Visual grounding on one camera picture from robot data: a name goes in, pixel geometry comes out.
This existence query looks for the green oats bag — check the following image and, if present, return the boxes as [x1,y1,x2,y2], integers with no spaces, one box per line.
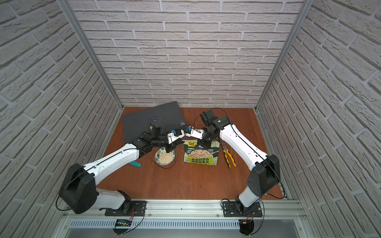
[184,140,220,166]

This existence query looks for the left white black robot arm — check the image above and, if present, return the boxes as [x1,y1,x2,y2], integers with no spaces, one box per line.
[58,125,192,216]

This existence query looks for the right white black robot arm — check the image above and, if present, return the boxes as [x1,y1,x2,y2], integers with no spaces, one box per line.
[199,110,281,213]

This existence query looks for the green leaf pattern bowl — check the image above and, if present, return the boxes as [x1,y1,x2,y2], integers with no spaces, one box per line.
[154,147,176,166]

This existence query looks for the yellow black pliers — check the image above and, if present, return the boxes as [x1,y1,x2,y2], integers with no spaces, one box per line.
[221,143,237,168]

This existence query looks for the teal plastic tool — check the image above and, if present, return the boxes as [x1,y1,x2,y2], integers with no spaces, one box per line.
[129,161,141,168]

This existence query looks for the left green controller board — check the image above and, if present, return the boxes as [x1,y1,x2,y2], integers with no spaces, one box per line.
[115,219,133,228]

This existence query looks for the right round black controller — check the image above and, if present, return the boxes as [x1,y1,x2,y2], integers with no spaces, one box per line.
[239,220,255,236]

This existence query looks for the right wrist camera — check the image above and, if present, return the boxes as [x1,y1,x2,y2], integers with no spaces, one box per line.
[184,127,204,139]

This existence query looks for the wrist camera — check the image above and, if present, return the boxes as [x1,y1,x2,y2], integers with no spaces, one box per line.
[167,130,185,144]
[184,127,204,139]

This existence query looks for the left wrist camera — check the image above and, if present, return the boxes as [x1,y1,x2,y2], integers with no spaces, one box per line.
[167,130,185,144]

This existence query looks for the dark grey network switch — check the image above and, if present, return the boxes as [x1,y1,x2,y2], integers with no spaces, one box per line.
[122,101,186,144]

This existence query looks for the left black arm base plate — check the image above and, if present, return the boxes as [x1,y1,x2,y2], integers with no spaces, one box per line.
[105,200,147,217]

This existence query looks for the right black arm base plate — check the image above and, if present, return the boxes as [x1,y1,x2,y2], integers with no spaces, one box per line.
[220,199,263,218]

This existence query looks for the aluminium front rail frame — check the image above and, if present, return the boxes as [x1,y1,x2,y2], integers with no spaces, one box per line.
[60,199,307,232]

